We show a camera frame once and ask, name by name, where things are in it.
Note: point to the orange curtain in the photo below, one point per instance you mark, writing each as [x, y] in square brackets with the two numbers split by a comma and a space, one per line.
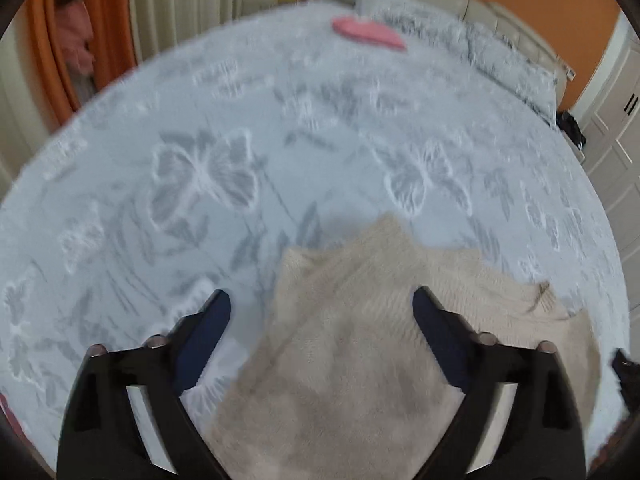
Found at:
[107, 25]

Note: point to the pink cushion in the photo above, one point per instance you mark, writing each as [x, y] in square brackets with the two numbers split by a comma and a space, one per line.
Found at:
[367, 32]

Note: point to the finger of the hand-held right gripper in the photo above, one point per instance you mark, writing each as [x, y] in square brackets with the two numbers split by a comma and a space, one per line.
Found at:
[629, 375]

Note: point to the butterfly print bed cover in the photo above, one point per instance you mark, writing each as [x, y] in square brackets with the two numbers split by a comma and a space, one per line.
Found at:
[200, 110]

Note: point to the black bag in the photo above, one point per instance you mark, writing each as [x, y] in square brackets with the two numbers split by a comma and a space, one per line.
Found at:
[571, 130]

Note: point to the cream pleated curtain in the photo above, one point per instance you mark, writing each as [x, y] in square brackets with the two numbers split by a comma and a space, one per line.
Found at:
[20, 110]
[200, 0]

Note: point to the cream sweater with black hearts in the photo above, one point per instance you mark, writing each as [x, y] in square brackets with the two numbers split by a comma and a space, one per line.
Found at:
[350, 360]

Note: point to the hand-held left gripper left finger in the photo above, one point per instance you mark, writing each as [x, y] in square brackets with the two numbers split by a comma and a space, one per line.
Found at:
[202, 340]

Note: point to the pink hanging clothes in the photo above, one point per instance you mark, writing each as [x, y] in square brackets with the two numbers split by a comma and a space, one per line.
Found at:
[77, 35]

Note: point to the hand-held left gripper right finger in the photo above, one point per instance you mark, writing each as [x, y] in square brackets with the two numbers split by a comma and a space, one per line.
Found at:
[440, 340]

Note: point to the butterfly print pillows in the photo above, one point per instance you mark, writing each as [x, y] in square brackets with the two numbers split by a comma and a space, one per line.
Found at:
[490, 15]

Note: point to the white wardrobe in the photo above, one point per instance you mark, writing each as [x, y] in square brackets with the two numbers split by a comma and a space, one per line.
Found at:
[612, 150]

